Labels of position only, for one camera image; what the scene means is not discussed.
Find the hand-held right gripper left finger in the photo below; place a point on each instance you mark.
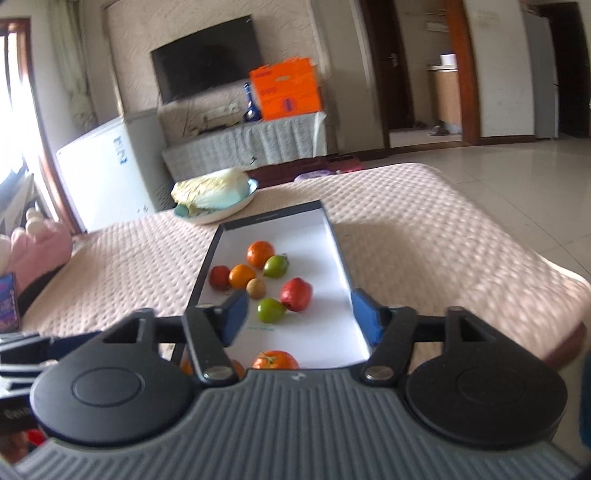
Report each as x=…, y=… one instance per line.
x=236, y=318

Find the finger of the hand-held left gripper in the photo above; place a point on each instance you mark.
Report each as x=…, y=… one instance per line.
x=74, y=344

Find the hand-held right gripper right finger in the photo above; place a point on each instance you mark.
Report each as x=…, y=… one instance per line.
x=365, y=318

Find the green jujube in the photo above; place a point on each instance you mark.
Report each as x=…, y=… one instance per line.
x=270, y=310
x=275, y=266

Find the brown longan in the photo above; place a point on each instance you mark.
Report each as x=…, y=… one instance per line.
x=255, y=287

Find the smooth yellow-orange citrus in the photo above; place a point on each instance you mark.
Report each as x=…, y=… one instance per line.
x=242, y=276

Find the red apple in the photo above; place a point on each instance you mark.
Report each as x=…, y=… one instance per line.
x=219, y=277
x=296, y=294

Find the small mandarin orange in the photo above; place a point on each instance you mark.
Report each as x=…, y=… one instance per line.
x=238, y=368

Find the large mandarin orange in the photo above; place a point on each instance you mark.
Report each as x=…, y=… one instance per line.
x=260, y=254
x=275, y=360

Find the grey cardboard box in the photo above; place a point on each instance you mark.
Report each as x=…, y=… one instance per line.
x=314, y=240

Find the purple printed packet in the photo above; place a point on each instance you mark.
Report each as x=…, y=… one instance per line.
x=9, y=302

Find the pink plush toy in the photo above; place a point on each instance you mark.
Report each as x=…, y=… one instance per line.
x=41, y=249

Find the white oval plate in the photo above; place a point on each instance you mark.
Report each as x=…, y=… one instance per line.
x=217, y=214

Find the pink textured bedspread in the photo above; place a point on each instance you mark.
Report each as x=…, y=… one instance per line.
x=438, y=230

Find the napa cabbage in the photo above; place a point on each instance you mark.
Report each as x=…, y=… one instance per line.
x=212, y=189

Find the purple plastic item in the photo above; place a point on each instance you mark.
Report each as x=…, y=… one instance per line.
x=314, y=175

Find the dark red item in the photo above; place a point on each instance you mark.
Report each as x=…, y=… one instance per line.
x=344, y=164

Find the white chest freezer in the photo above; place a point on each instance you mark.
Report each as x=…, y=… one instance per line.
x=106, y=175

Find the cloth covered cabinet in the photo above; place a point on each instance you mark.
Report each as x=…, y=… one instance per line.
x=258, y=143

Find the slipper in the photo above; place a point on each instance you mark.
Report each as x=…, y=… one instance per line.
x=439, y=130

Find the blue glass vase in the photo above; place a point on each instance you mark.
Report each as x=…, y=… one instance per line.
x=250, y=110

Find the orange cardboard box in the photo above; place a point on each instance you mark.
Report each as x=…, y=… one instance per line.
x=286, y=90

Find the wooden kitchen cabinet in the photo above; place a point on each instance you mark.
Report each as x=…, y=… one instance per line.
x=445, y=97

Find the dark wooden door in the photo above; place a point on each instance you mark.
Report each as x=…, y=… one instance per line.
x=392, y=83

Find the wood framed window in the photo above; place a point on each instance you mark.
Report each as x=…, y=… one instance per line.
x=14, y=92

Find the black television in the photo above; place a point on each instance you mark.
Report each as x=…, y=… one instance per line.
x=207, y=60

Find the white pot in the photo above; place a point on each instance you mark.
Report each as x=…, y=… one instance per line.
x=448, y=60

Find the pale curtain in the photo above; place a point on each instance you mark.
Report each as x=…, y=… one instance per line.
x=74, y=60

